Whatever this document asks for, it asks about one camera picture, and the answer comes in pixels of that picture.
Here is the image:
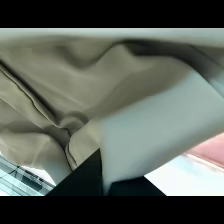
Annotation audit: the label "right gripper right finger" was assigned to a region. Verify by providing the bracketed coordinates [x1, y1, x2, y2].
[109, 175, 166, 197]

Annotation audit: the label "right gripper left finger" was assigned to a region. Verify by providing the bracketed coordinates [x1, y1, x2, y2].
[46, 148, 104, 197]

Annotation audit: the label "brown trousers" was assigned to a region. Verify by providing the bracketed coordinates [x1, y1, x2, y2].
[0, 33, 224, 197]

